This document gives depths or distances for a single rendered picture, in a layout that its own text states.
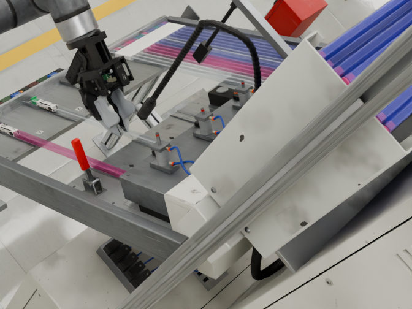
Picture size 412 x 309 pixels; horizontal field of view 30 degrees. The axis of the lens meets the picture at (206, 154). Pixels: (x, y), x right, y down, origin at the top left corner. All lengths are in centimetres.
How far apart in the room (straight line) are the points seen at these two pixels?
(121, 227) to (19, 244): 116
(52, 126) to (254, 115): 83
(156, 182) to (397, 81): 63
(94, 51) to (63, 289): 57
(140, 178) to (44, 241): 120
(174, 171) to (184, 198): 12
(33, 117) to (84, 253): 33
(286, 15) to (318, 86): 141
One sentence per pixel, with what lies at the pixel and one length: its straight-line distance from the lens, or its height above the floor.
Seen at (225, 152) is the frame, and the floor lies 148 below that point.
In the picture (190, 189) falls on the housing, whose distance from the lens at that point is 120.
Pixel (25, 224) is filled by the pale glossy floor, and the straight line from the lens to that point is 247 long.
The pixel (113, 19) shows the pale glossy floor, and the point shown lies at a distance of 296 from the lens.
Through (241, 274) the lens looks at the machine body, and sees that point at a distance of 193.
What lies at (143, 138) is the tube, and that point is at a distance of 151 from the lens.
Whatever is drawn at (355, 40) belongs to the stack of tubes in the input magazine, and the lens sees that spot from 94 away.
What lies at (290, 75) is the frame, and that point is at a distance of 84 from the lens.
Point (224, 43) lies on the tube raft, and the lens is 185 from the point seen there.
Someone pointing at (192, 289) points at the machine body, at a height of 62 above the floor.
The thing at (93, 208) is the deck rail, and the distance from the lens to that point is 135.
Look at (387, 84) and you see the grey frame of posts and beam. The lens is 73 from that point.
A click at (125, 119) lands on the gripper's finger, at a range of 157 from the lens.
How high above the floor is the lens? 226
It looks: 54 degrees down
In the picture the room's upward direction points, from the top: 41 degrees clockwise
